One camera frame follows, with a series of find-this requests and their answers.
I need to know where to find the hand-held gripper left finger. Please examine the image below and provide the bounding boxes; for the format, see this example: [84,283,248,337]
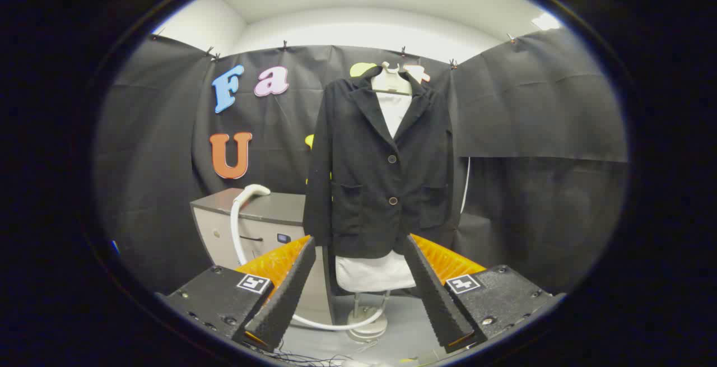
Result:
[157,235,318,354]

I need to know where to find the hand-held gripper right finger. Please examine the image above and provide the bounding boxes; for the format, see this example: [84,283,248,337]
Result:
[403,234,566,355]

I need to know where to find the white garment steamer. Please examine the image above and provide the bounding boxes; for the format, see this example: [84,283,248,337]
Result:
[230,184,388,332]

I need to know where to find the black jacket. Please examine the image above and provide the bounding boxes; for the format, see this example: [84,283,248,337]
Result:
[302,66,455,259]

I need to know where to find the metal mannequin stand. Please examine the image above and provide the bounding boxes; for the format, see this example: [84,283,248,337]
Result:
[346,290,391,343]

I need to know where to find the grey topped white cabinet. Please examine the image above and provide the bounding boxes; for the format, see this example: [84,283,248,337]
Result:
[189,188,337,326]

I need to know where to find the black backdrop cloth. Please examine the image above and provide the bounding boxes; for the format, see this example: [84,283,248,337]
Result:
[94,26,629,296]

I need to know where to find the white plastic hanger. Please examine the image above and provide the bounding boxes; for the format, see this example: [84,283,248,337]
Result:
[370,62,414,97]

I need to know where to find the ceiling light panel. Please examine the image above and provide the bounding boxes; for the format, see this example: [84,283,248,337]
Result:
[531,13,562,31]

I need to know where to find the black floor cables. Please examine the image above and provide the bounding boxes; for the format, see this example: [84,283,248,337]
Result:
[263,340,381,367]

